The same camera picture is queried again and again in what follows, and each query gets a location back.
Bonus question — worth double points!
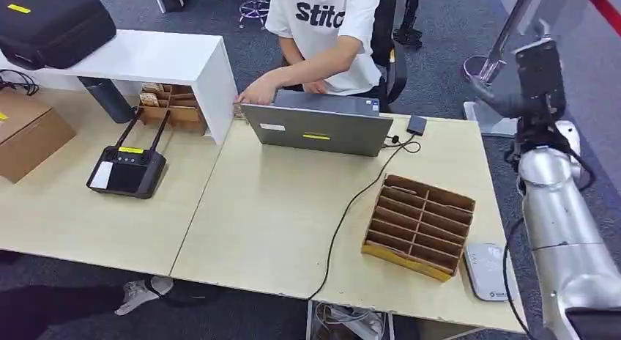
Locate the person's left hand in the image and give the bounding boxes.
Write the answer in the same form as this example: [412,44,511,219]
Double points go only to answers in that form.
[235,76,278,106]

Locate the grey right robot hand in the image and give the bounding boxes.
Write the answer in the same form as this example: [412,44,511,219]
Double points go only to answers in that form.
[468,37,573,155]

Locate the wooden compartment box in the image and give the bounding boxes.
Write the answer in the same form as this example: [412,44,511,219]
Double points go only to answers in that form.
[360,173,477,284]

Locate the grey laptop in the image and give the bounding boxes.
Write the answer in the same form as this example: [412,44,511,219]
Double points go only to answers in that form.
[239,89,395,158]

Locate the person seated at desk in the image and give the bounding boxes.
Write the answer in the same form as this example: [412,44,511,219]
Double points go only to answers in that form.
[235,0,389,107]

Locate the chrome stanchion pole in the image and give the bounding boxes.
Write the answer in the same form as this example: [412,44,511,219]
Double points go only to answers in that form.
[462,0,540,86]

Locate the white floor stand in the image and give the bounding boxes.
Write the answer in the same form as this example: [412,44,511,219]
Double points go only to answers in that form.
[462,0,594,138]

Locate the wooden card box with cards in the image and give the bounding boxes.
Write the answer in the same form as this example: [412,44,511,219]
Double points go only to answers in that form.
[138,82,209,136]

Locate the chrome stool base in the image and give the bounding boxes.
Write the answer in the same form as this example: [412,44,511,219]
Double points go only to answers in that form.
[237,0,272,31]

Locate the black power adapter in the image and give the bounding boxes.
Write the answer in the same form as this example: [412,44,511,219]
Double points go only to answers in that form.
[406,114,429,137]

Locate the white desk shelf riser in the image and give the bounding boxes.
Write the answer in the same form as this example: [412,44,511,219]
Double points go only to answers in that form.
[0,29,240,146]

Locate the person standing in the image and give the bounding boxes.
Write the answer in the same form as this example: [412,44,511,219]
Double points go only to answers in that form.
[392,0,426,48]

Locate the black remote controller with antennas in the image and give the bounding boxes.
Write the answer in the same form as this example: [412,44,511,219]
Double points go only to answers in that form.
[86,106,172,200]

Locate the white flat card reader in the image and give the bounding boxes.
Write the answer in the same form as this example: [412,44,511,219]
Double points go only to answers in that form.
[462,243,516,303]

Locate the black hard carry case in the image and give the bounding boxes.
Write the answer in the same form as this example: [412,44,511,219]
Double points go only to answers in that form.
[0,0,118,71]

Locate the brown cardboard box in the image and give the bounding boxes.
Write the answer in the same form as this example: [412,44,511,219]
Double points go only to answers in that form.
[0,89,78,185]

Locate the person's foot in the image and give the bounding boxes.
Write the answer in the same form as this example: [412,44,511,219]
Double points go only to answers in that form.
[114,276,174,317]

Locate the person's leg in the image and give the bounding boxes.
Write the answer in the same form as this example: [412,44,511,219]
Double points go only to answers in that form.
[0,284,125,340]

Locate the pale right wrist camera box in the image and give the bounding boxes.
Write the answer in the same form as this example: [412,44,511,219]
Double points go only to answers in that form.
[554,119,582,180]

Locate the black power cable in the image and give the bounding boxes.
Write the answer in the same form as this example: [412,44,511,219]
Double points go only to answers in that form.
[305,133,423,301]

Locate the black cable bundle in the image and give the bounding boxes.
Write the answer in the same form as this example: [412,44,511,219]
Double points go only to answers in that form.
[0,68,41,97]

